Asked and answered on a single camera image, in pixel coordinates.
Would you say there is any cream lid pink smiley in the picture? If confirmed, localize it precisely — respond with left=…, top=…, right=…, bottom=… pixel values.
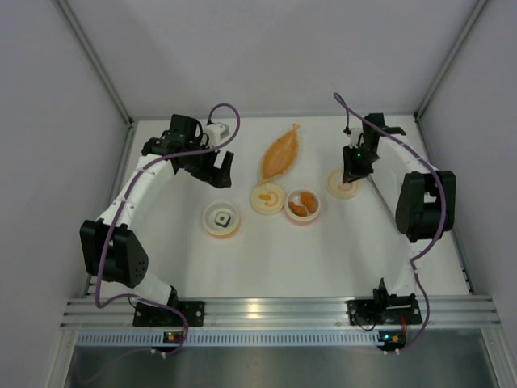
left=326, top=169, right=360, bottom=200

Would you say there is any black white sushi piece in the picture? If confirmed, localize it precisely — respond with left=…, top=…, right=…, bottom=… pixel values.
left=214, top=211, right=232, bottom=228

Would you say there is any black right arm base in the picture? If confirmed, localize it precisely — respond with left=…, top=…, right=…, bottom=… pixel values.
left=346, top=297, right=423, bottom=329

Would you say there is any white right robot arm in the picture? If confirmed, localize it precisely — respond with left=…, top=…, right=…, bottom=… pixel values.
left=341, top=113, right=456, bottom=296

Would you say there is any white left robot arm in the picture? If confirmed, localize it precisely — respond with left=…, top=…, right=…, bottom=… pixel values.
left=79, top=114, right=239, bottom=310

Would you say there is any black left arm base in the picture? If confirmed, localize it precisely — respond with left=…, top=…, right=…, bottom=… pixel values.
left=132, top=301, right=205, bottom=327

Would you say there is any cream bowl orange base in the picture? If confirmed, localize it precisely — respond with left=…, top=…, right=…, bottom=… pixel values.
left=202, top=200, right=241, bottom=238

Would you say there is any cream lid orange smiley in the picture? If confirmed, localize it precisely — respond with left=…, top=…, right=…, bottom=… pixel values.
left=250, top=183, right=286, bottom=216

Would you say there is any orange boat-shaped dish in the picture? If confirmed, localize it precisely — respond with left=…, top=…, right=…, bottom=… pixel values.
left=258, top=123, right=300, bottom=184

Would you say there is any cream bowl pink base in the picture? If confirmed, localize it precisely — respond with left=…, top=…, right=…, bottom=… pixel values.
left=284, top=188, right=322, bottom=226

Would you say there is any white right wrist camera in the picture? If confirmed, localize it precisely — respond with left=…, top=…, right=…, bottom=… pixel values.
left=343, top=127, right=364, bottom=147

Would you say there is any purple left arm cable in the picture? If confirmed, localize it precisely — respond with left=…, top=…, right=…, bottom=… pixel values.
left=95, top=103, right=241, bottom=356

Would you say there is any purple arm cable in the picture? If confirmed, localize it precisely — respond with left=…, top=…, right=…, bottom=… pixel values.
left=95, top=103, right=241, bottom=356
left=332, top=92, right=447, bottom=356

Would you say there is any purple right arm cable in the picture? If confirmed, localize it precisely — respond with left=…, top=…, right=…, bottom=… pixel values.
left=332, top=92, right=447, bottom=356

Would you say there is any right aluminium frame post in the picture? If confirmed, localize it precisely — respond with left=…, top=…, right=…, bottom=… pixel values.
left=413, top=0, right=491, bottom=124

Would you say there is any aluminium frame post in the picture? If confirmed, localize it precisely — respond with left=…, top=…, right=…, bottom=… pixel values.
left=52, top=0, right=134, bottom=128
left=413, top=0, right=491, bottom=124

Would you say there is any grey slotted cable duct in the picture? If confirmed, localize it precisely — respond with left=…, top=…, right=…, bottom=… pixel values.
left=76, top=330, right=401, bottom=348

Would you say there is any aluminium mounting rail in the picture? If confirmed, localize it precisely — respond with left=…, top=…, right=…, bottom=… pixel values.
left=60, top=295, right=501, bottom=330

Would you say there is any left aluminium frame post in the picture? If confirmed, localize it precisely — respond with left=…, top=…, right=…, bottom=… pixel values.
left=52, top=0, right=134, bottom=128

